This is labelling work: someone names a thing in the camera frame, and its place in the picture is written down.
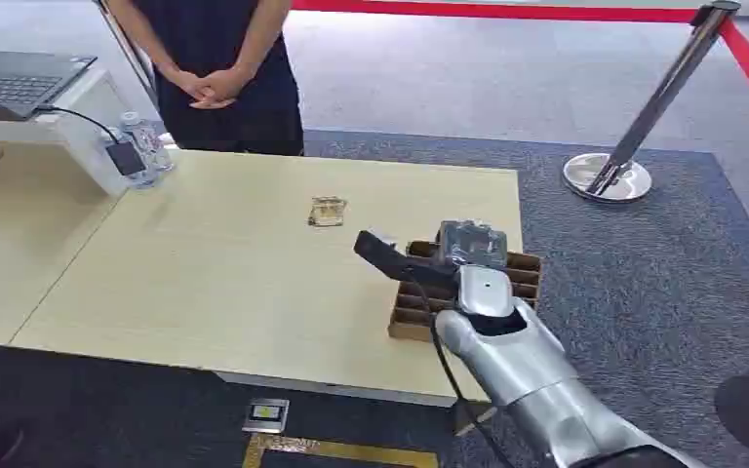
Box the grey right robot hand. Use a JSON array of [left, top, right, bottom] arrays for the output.
[[437, 219, 510, 271]]

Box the silver floor socket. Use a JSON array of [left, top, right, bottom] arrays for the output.
[[242, 397, 291, 435]]

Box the black power cable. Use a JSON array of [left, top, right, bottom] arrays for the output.
[[34, 104, 121, 144]]

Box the chrome stanchion post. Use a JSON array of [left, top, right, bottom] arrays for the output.
[[562, 0, 743, 204]]

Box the wooden card box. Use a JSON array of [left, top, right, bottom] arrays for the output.
[[387, 239, 543, 344]]

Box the person's hand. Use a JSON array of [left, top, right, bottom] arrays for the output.
[[170, 68, 220, 106], [189, 65, 255, 110]]

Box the person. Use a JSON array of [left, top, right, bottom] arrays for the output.
[[105, 0, 305, 158]]

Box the clear water bottle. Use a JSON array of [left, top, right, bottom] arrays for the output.
[[119, 110, 177, 176], [103, 128, 159, 190]]

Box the dark grey laptop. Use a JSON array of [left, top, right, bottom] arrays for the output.
[[0, 49, 99, 122]]

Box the person's left hand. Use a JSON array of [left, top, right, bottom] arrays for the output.
[[189, 65, 255, 110]]

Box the person's right hand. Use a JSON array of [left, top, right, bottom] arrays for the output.
[[170, 68, 220, 106]]

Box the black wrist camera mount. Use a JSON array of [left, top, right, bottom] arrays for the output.
[[353, 229, 461, 291]]

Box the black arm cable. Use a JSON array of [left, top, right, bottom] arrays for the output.
[[403, 271, 513, 468]]

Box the black power adapter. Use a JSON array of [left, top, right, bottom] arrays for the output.
[[105, 139, 148, 177]]

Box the white desk riser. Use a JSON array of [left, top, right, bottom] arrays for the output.
[[0, 66, 135, 198]]

